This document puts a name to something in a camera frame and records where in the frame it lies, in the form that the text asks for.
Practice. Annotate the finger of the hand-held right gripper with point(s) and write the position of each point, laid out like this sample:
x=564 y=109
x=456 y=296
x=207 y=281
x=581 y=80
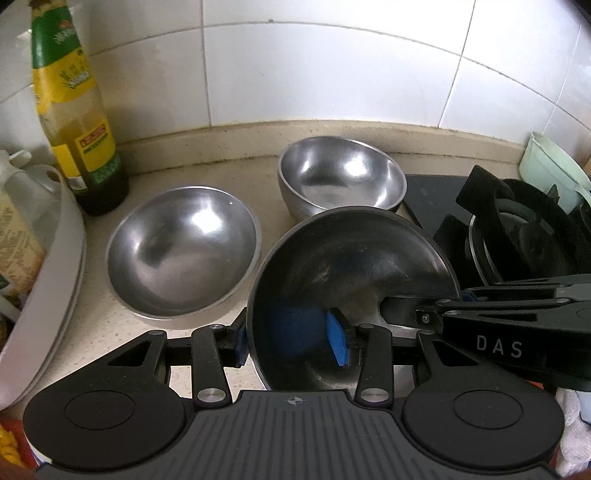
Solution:
x=429 y=314
x=531 y=288

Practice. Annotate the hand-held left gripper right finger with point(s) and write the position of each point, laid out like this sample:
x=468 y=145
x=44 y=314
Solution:
x=337 y=341

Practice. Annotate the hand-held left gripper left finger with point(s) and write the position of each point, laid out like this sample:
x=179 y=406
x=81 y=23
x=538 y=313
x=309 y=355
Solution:
x=240 y=350

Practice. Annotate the black gas stove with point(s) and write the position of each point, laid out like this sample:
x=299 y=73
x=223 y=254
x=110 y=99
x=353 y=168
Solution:
x=521 y=230

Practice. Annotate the white cloth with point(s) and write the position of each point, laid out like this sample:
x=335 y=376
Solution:
x=572 y=415

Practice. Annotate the wide stainless steel bowl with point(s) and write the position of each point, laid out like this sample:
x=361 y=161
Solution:
x=184 y=249

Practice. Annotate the light green plastic cup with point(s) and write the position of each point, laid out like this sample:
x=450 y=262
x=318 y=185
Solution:
x=545 y=161

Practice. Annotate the white two-tier rotating rack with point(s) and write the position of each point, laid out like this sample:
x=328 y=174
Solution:
x=60 y=286

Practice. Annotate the yellow cap vinegar bottle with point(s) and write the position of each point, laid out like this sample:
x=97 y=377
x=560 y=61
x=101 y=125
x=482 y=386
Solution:
x=18 y=240

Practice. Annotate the yellow chenille mat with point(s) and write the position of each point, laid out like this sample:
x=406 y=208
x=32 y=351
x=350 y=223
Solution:
x=9 y=445

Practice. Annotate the green yellow label sauce bottle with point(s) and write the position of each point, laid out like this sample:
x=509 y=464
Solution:
x=78 y=124

